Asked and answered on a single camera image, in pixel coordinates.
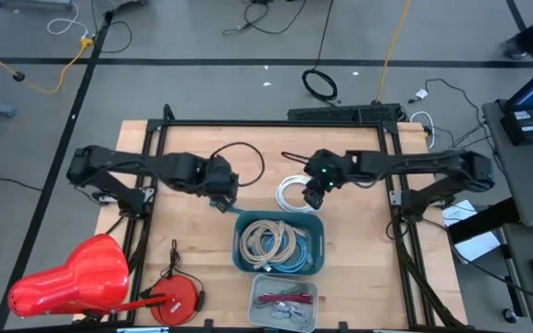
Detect white network cable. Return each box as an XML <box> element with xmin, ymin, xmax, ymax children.
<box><xmin>275</xmin><ymin>174</ymin><xmax>323</xmax><ymax>215</ymax></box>

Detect black coiled floor cable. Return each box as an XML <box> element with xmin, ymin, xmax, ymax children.
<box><xmin>301</xmin><ymin>0</ymin><xmax>340</xmax><ymax>103</ymax></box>

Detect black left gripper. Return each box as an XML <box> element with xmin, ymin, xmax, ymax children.
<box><xmin>201</xmin><ymin>154</ymin><xmax>241</xmax><ymax>214</ymax></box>

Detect thin black floor cable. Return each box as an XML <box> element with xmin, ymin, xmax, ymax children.
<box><xmin>90</xmin><ymin>0</ymin><xmax>134</xmax><ymax>55</ymax></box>

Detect black right arm cable loop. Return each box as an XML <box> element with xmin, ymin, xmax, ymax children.
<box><xmin>280</xmin><ymin>151</ymin><xmax>315</xmax><ymax>166</ymax></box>

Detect yellow extension cable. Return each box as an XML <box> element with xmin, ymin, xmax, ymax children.
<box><xmin>0</xmin><ymin>35</ymin><xmax>96</xmax><ymax>95</ymax></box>

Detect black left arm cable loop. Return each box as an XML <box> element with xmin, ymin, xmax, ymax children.
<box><xmin>209</xmin><ymin>141</ymin><xmax>267</xmax><ymax>188</ymax></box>

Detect black lamp power cable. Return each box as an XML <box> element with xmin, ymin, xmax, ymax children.
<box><xmin>138</xmin><ymin>238</ymin><xmax>206</xmax><ymax>313</ymax></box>

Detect black adapter cable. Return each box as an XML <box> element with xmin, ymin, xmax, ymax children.
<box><xmin>406</xmin><ymin>77</ymin><xmax>489</xmax><ymax>150</ymax></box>

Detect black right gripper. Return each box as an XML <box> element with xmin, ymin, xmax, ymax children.
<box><xmin>303</xmin><ymin>148</ymin><xmax>353</xmax><ymax>209</ymax></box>

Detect orange extension cable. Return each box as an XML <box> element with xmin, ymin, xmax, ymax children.
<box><xmin>375</xmin><ymin>0</ymin><xmax>414</xmax><ymax>105</ymax></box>

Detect red desk lamp head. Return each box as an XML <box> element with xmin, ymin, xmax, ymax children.
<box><xmin>6</xmin><ymin>232</ymin><xmax>131</xmax><ymax>319</ymax></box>

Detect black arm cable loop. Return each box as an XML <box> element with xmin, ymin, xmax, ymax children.
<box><xmin>209</xmin><ymin>141</ymin><xmax>267</xmax><ymax>188</ymax></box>
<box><xmin>280</xmin><ymin>151</ymin><xmax>315</xmax><ymax>166</ymax></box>

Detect beige network cable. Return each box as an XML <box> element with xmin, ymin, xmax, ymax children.
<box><xmin>239</xmin><ymin>219</ymin><xmax>298</xmax><ymax>271</ymax></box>

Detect light blue coiled network cable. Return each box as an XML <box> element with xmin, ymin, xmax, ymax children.
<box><xmin>266</xmin><ymin>230</ymin><xmax>314</xmax><ymax>274</ymax></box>

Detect black box device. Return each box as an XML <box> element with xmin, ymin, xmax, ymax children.
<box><xmin>499</xmin><ymin>108</ymin><xmax>533</xmax><ymax>147</ymax></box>

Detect red round lamp base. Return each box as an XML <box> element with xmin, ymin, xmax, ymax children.
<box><xmin>148</xmin><ymin>275</ymin><xmax>202</xmax><ymax>327</ymax></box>

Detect red short cable bundle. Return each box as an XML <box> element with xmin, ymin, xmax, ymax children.
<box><xmin>257</xmin><ymin>291</ymin><xmax>315</xmax><ymax>305</ymax></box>

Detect white looped cable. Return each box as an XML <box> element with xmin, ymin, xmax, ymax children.
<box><xmin>409</xmin><ymin>110</ymin><xmax>437</xmax><ymax>150</ymax></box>

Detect grey plastic tray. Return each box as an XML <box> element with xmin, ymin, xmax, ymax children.
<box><xmin>247</xmin><ymin>273</ymin><xmax>320</xmax><ymax>333</ymax></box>

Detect dark short cable bundle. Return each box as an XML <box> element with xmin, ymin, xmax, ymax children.
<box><xmin>254</xmin><ymin>283</ymin><xmax>310</xmax><ymax>302</ymax></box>

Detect grey side desk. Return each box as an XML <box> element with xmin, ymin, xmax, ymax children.
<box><xmin>480</xmin><ymin>98</ymin><xmax>533</xmax><ymax>228</ymax></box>

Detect white floor cable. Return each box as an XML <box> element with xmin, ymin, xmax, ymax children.
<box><xmin>45</xmin><ymin>1</ymin><xmax>91</xmax><ymax>39</ymax></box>

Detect white paper sheets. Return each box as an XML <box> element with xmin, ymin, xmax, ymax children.
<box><xmin>440</xmin><ymin>199</ymin><xmax>502</xmax><ymax>265</ymax></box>

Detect teal plastic bin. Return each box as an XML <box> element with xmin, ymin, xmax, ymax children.
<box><xmin>232</xmin><ymin>210</ymin><xmax>327</xmax><ymax>278</ymax></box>

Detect black perforated power strip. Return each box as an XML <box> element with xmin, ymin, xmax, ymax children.
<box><xmin>287</xmin><ymin>103</ymin><xmax>403</xmax><ymax>125</ymax></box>

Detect grey short cable bundle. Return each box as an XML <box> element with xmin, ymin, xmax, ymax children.
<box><xmin>269</xmin><ymin>300</ymin><xmax>313</xmax><ymax>330</ymax></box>

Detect black aluminium table frame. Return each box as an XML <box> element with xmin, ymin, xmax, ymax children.
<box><xmin>117</xmin><ymin>103</ymin><xmax>469</xmax><ymax>332</ymax></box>

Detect black loose floor cable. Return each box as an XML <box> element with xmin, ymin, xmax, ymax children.
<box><xmin>221</xmin><ymin>0</ymin><xmax>310</xmax><ymax>37</ymax></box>

